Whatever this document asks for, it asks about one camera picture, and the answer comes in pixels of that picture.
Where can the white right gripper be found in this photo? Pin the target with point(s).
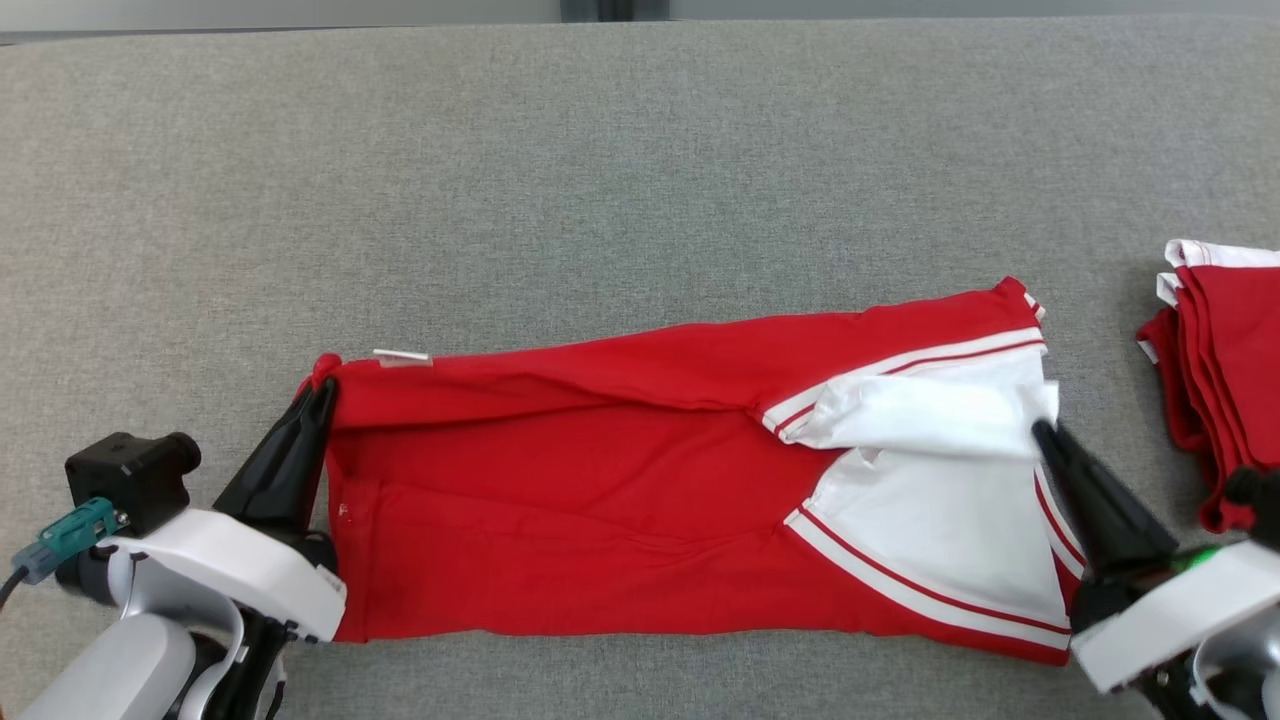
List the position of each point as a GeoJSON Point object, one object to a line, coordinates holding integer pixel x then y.
{"type": "Point", "coordinates": [1170, 620]}

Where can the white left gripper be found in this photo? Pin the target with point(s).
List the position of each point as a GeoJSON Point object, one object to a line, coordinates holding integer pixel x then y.
{"type": "Point", "coordinates": [250, 565]}

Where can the stack of red jerseys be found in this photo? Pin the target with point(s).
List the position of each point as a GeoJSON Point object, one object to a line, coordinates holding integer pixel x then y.
{"type": "Point", "coordinates": [1235, 350]}

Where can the red white basketball jersey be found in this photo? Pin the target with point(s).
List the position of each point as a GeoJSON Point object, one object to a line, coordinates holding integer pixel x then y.
{"type": "Point", "coordinates": [580, 500]}

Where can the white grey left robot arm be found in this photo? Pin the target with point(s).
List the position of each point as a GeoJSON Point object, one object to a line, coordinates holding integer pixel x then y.
{"type": "Point", "coordinates": [110, 670]}

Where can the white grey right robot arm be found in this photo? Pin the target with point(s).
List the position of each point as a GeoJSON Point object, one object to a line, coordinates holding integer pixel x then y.
{"type": "Point", "coordinates": [1230, 670]}

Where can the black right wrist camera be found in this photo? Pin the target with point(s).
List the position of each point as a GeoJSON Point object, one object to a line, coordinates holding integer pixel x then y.
{"type": "Point", "coordinates": [1258, 500]}

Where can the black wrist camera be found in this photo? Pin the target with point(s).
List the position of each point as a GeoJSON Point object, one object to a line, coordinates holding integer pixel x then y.
{"type": "Point", "coordinates": [130, 480]}
{"type": "Point", "coordinates": [1258, 500]}

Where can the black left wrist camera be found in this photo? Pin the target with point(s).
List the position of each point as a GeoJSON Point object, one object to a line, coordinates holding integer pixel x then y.
{"type": "Point", "coordinates": [130, 480]}

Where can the grey metal partition post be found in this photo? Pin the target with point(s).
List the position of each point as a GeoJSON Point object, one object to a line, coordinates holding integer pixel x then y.
{"type": "Point", "coordinates": [612, 9]}

